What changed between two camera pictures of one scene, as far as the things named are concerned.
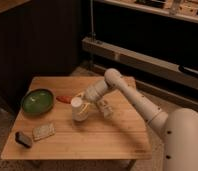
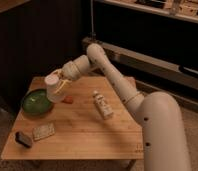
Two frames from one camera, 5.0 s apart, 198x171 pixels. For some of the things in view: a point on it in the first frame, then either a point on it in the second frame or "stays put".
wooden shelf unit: (158, 44) stays put
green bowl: (37, 101) stays put
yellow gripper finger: (83, 94) -> (58, 72)
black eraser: (23, 139) stays put
